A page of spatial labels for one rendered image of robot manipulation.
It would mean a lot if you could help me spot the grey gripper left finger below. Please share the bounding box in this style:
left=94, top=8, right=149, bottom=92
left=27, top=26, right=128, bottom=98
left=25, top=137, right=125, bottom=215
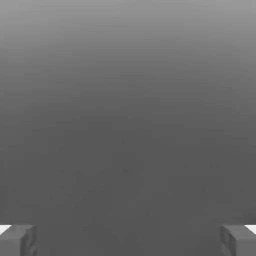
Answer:
left=0, top=224, right=38, bottom=256

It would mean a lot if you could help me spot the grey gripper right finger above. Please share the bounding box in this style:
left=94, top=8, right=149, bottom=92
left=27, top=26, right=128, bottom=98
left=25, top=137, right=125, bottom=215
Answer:
left=219, top=224, right=256, bottom=256

